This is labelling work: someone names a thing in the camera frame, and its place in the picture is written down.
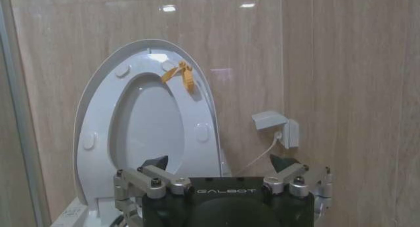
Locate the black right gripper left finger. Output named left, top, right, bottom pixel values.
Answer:
left=112, top=155, right=192, bottom=223

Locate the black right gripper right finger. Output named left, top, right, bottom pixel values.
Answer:
left=263, top=153, right=334, bottom=222

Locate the white toilet lid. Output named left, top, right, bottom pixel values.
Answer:
left=73, top=39, right=227, bottom=205

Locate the white toilet body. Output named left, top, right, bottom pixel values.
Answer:
left=48, top=148, right=235, bottom=227

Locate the yellow plastic seat lifter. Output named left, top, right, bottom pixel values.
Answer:
left=160, top=61, right=196, bottom=93

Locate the white power cable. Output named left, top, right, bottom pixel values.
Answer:
left=234, top=132, right=283, bottom=175

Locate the grey wall socket cover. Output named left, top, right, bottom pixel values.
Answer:
left=251, top=110, right=301, bottom=149

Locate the white toilet seat ring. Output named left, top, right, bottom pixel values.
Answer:
left=76, top=53, right=220, bottom=203

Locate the glass partition with grey frame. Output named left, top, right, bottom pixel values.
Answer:
left=0, top=0, right=50, bottom=227

